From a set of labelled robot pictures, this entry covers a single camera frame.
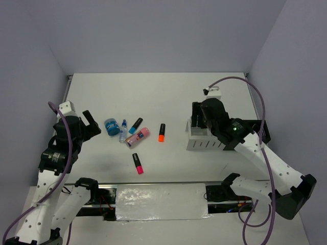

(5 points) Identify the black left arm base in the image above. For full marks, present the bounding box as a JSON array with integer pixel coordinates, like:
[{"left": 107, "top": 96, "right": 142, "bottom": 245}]
[{"left": 62, "top": 183, "right": 116, "bottom": 221}]

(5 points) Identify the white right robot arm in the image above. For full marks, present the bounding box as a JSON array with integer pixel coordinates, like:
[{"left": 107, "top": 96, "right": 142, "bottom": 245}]
[{"left": 191, "top": 98, "right": 317, "bottom": 220}]

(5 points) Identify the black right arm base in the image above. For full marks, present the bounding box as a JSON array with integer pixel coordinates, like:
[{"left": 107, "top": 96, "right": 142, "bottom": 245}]
[{"left": 203, "top": 185, "right": 252, "bottom": 204}]

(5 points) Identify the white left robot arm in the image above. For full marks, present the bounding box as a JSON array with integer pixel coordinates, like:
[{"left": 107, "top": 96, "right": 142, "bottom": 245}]
[{"left": 3, "top": 110, "right": 101, "bottom": 244}]

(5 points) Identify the white slotted organizer box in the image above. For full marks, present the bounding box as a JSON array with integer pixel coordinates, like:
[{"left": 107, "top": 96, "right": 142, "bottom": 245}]
[{"left": 185, "top": 118, "right": 225, "bottom": 151}]

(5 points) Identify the black slotted organizer box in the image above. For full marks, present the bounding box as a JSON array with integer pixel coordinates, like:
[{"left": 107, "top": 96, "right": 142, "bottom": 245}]
[{"left": 224, "top": 119, "right": 271, "bottom": 151}]

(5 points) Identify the clear spray bottle blue cap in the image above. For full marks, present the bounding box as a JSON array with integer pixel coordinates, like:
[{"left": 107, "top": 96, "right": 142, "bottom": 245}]
[{"left": 119, "top": 119, "right": 128, "bottom": 143}]

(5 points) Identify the orange cap black highlighter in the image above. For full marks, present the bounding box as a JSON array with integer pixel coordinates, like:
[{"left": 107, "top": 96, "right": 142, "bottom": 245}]
[{"left": 158, "top": 124, "right": 166, "bottom": 142}]

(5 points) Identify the pink cap clear tube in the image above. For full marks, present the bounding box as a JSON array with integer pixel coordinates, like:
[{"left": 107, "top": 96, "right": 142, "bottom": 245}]
[{"left": 125, "top": 128, "right": 150, "bottom": 149}]

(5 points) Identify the blue cap black highlighter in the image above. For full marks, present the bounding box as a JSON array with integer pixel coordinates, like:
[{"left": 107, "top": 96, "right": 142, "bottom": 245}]
[{"left": 128, "top": 117, "right": 143, "bottom": 134}]

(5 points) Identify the pink cap black highlighter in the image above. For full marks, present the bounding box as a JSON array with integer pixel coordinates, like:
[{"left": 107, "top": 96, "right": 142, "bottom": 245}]
[{"left": 132, "top": 153, "right": 144, "bottom": 175}]

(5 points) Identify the silver foil covered panel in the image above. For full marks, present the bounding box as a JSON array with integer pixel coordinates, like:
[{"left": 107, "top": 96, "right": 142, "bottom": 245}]
[{"left": 115, "top": 183, "right": 210, "bottom": 221}]

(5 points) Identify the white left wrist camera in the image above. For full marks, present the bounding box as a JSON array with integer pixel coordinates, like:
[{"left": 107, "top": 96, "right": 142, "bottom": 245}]
[{"left": 59, "top": 101, "right": 77, "bottom": 117}]

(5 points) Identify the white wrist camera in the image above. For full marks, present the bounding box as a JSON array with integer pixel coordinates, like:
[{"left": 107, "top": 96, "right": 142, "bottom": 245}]
[
  {"left": 59, "top": 101, "right": 77, "bottom": 117},
  {"left": 203, "top": 86, "right": 222, "bottom": 100}
]

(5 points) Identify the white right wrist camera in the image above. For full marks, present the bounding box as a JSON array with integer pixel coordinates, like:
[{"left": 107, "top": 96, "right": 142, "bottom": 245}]
[{"left": 203, "top": 86, "right": 222, "bottom": 100}]

